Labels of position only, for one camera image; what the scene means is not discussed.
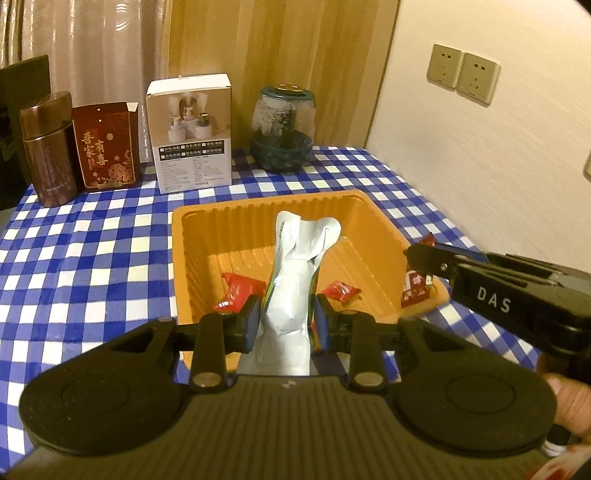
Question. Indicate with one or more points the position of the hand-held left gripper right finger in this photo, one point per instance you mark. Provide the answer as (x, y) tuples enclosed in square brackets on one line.
[(322, 324)]

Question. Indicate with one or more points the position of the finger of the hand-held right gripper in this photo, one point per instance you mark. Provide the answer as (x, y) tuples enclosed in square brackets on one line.
[(429, 261), (461, 254)]

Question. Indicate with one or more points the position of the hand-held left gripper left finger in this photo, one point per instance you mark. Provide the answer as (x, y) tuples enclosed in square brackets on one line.
[(251, 319)]

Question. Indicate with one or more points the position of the red labelled snack packet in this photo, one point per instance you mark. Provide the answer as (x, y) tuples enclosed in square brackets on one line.
[(418, 290)]

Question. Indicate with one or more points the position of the small red candy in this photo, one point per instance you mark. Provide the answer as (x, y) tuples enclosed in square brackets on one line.
[(341, 290)]

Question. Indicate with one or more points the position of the silver white snack pouch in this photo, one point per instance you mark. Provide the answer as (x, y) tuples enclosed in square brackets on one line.
[(286, 295)]

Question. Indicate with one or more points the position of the orange plastic tray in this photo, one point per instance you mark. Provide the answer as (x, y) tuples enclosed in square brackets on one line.
[(221, 230)]

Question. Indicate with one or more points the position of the person's right hand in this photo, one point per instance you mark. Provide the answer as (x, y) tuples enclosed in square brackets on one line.
[(575, 401)]

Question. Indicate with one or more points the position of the blue checked tablecloth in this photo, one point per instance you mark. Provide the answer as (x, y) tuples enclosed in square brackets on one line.
[(92, 258)]

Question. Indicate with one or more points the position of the glass jar green lid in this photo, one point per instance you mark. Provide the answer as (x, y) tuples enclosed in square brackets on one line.
[(284, 134)]

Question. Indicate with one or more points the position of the white humidifier box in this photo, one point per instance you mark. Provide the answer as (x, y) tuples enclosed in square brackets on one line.
[(194, 138)]

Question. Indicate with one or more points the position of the red gold printed box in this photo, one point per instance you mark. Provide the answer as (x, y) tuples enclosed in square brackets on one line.
[(106, 147)]

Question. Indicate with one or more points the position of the brown metal tin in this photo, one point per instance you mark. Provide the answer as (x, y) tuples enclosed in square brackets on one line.
[(48, 152)]

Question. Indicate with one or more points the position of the wooden panel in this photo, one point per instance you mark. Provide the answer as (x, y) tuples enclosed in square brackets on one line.
[(277, 41)]

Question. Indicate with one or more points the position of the beige curtain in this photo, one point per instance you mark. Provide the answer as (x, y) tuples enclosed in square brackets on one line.
[(92, 46)]

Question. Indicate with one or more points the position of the black flat panel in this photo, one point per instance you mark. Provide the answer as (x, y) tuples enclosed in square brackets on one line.
[(23, 92)]

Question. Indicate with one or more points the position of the beige wall socket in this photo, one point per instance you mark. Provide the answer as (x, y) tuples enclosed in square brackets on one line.
[(479, 79), (444, 67)]

